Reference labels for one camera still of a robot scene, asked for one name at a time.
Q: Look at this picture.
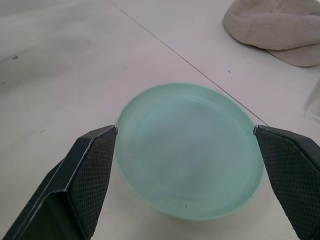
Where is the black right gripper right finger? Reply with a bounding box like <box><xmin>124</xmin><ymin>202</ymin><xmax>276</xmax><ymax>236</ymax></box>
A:
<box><xmin>252</xmin><ymin>124</ymin><xmax>320</xmax><ymax>240</ymax></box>

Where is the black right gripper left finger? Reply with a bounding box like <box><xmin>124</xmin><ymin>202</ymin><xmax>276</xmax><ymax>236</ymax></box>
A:
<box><xmin>0</xmin><ymin>124</ymin><xmax>119</xmax><ymax>240</ymax></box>

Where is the pale green round plate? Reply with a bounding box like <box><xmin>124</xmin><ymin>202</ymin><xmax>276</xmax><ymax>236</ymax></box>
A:
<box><xmin>114</xmin><ymin>82</ymin><xmax>266</xmax><ymax>221</ymax></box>

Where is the beige knitted cloth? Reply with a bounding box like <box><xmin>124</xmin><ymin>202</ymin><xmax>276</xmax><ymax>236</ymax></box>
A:
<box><xmin>222</xmin><ymin>0</ymin><xmax>320</xmax><ymax>68</ymax></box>

